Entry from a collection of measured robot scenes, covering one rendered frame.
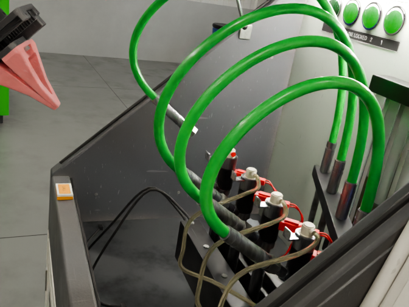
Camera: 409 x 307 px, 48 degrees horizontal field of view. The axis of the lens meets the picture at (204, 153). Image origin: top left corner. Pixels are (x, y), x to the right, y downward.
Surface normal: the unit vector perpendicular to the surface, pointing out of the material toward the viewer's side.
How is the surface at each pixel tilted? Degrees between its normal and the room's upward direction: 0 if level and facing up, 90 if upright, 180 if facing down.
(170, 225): 0
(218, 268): 0
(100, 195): 90
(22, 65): 104
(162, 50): 90
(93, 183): 90
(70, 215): 0
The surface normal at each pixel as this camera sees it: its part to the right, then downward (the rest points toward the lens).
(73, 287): 0.15, -0.92
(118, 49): 0.40, 0.39
